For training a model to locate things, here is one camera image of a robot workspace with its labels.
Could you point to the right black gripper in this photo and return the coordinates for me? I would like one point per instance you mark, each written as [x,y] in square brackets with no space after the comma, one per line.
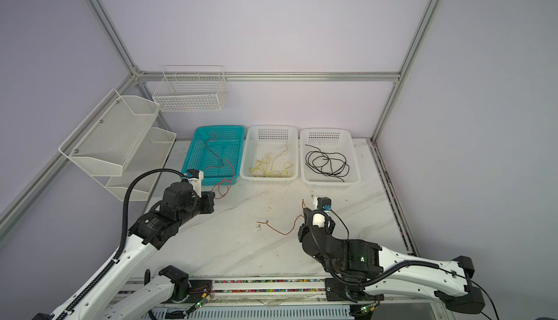
[304,227]

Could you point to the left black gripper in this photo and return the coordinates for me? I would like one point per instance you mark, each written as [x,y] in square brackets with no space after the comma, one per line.
[206,198]

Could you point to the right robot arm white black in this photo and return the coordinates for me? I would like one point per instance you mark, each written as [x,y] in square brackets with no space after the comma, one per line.
[365,271]

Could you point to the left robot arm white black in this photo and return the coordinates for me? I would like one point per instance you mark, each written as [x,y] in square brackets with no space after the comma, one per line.
[138,244]

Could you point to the lower white mesh shelf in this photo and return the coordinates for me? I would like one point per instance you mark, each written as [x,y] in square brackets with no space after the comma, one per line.
[152,154]

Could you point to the white mesh shelf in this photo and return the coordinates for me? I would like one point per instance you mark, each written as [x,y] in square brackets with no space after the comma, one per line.
[104,144]
[152,154]

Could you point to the teal plastic basket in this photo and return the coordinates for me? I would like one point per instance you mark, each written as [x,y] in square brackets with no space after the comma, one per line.
[217,151]

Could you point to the right white plastic basket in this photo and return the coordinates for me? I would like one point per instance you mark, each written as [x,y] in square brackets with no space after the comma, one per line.
[328,158]

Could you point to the white plastic basket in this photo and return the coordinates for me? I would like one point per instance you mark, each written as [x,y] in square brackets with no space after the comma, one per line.
[271,154]
[328,158]

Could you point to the upper white mesh shelf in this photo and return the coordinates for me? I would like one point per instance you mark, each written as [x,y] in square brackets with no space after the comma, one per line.
[104,144]

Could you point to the middle white plastic basket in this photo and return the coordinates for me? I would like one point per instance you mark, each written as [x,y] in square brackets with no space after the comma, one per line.
[271,154]

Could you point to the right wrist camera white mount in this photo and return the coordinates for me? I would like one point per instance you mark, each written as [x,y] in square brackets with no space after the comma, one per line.
[323,206]

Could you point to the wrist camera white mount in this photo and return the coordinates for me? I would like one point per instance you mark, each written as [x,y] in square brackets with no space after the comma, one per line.
[323,206]
[195,178]

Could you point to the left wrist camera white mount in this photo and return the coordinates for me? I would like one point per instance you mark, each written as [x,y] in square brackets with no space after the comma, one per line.
[195,178]

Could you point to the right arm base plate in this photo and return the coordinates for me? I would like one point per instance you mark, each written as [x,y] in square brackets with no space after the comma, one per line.
[337,291]

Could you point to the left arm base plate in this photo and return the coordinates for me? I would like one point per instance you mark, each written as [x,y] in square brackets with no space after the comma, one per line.
[190,293]

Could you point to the white wire wall basket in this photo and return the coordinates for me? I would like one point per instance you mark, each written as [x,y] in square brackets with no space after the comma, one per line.
[192,88]

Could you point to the aluminium frame back bar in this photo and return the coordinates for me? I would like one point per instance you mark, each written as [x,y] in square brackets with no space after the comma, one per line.
[280,76]

